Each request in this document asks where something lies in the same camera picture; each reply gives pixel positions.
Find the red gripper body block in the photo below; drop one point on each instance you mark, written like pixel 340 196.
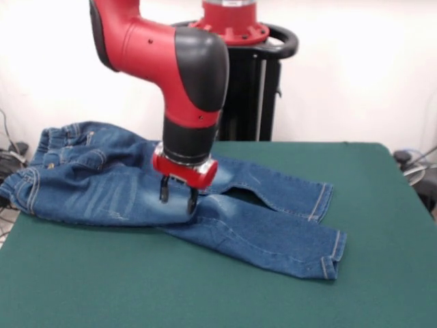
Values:
pixel 184 172

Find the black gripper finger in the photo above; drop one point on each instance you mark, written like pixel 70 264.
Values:
pixel 192 201
pixel 164 189

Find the blue denim jeans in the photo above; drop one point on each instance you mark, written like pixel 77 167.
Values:
pixel 102 188

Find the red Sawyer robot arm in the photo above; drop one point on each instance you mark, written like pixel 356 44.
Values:
pixel 153 51

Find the dark green table cloth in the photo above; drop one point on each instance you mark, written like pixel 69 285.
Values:
pixel 102 290

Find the black floor equipment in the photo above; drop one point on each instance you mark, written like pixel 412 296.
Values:
pixel 428 194

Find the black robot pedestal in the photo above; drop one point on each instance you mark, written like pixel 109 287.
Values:
pixel 252 95

